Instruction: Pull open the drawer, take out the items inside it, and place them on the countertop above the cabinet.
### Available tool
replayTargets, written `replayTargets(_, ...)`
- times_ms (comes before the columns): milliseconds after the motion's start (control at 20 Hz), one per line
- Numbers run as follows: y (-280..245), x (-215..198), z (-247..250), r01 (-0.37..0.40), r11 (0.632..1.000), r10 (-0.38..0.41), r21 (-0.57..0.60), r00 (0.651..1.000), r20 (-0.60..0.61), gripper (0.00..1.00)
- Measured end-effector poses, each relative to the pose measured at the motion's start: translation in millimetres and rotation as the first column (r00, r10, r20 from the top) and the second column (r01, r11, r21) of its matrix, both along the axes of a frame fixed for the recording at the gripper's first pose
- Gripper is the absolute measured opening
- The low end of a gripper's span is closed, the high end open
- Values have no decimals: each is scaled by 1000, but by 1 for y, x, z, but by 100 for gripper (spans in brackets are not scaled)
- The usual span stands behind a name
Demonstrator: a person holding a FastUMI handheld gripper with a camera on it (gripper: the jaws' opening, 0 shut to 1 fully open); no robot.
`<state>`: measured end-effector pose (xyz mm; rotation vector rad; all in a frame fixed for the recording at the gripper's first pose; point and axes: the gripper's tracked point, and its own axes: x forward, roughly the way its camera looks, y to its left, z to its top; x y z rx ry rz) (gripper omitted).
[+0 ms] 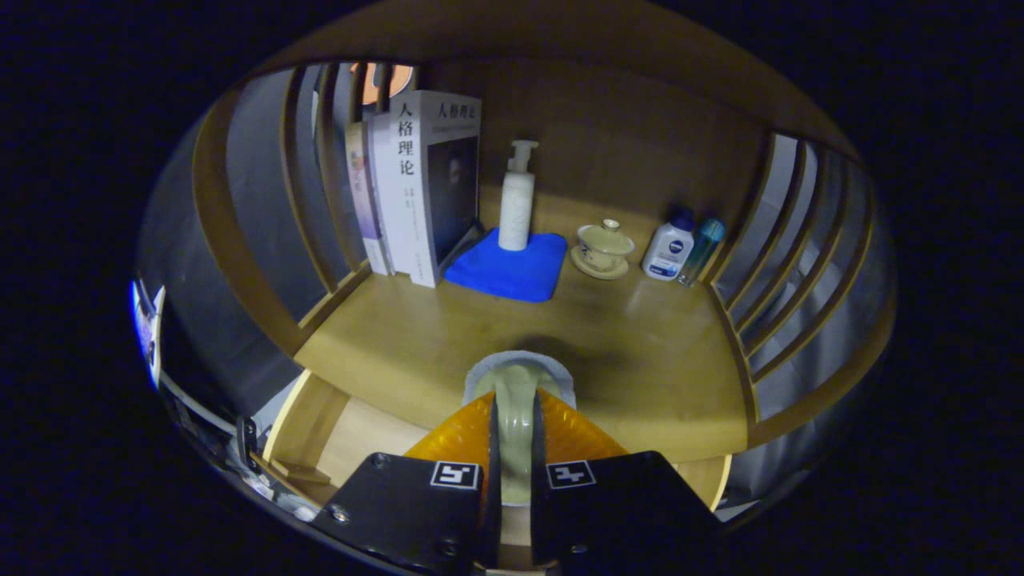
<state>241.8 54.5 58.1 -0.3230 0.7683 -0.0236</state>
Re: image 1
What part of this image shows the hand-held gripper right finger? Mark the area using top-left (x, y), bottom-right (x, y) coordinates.
top-left (530, 388), bottom-right (725, 573)

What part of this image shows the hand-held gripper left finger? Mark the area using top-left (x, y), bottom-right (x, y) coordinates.
top-left (312, 390), bottom-right (503, 576)

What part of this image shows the pale green handled scrub brush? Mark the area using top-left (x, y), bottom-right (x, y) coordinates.
top-left (462, 350), bottom-right (578, 506)

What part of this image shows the wooden drawer with black knob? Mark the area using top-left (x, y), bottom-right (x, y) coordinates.
top-left (240, 368), bottom-right (733, 573)

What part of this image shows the wooden countertop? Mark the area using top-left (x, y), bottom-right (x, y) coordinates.
top-left (294, 208), bottom-right (749, 465)

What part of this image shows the brown wooden cabinet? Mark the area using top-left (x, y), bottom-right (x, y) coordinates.
top-left (136, 0), bottom-right (897, 513)

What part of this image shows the blue folded cloth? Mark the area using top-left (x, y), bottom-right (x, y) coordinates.
top-left (444, 227), bottom-right (569, 303)

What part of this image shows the beige lidded teacup with saucer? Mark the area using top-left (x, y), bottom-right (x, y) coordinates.
top-left (570, 218), bottom-right (636, 280)

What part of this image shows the white pump bottle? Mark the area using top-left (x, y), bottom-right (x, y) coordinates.
top-left (498, 140), bottom-right (539, 252)

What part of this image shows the white lotion bottle blue cap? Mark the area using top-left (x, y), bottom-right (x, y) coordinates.
top-left (642, 210), bottom-right (695, 282)

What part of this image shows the thin white book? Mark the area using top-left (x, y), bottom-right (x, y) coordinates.
top-left (366, 112), bottom-right (398, 277)

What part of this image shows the teal slim bottle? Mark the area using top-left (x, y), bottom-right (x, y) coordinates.
top-left (677, 218), bottom-right (726, 287)

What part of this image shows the thick white and black book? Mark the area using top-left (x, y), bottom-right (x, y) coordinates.
top-left (388, 90), bottom-right (483, 289)

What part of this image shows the thin purple book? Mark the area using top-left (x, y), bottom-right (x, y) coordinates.
top-left (346, 120), bottom-right (390, 277)

